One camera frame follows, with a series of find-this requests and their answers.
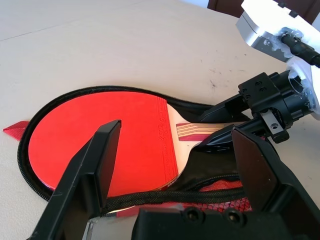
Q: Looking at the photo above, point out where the red black paddle case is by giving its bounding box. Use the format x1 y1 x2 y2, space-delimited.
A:
2 84 254 240

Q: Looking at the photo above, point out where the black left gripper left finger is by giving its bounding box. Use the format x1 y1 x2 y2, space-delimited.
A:
29 119 123 240

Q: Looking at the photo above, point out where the dark brown wooden door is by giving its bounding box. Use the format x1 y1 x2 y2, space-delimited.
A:
207 0 247 19

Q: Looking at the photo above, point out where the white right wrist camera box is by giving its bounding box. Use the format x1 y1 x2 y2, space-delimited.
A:
235 0 320 116

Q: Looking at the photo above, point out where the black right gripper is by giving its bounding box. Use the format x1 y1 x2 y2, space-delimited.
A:
199 71 314 153

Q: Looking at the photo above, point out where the red ping-pong paddle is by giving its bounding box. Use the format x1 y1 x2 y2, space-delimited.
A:
27 90 234 194

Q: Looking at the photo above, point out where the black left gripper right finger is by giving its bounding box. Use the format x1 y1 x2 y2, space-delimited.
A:
230 127 320 240

